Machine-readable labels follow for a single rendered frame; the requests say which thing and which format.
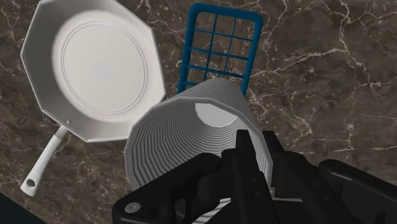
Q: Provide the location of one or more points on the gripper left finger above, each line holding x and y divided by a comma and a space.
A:
245, 173

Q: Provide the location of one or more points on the white frying pan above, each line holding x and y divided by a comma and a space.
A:
96, 68

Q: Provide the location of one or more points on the white ribbed cup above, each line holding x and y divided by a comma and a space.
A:
173, 136

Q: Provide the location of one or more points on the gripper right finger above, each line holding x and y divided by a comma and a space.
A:
297, 180

